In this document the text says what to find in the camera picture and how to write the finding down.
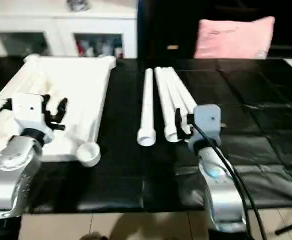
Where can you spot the white plastic table top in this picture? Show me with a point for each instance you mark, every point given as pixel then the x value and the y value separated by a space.
pixel 61 90

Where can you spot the white plastic table leg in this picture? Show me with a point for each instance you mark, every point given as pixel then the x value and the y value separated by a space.
pixel 174 100
pixel 183 95
pixel 164 105
pixel 147 105

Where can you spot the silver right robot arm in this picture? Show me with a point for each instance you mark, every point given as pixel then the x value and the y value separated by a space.
pixel 220 195

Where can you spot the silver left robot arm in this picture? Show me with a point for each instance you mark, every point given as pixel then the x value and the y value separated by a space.
pixel 11 170

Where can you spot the black work mat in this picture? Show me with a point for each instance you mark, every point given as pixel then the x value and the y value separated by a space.
pixel 121 175

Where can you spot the white cabinet with glass doors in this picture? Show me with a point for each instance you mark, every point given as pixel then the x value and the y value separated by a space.
pixel 61 25

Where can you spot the black furniture with yellow label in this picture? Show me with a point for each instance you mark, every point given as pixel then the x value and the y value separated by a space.
pixel 165 30

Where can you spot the pink pillow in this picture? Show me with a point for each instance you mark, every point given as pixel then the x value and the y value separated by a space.
pixel 235 37

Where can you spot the dark ornament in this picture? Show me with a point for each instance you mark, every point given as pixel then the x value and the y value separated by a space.
pixel 78 4

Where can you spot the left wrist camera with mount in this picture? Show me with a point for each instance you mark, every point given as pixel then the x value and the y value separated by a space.
pixel 28 112

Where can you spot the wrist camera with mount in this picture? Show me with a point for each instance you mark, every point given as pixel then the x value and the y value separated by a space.
pixel 28 112
pixel 208 120

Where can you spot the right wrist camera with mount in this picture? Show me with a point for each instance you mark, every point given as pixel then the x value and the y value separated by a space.
pixel 208 120

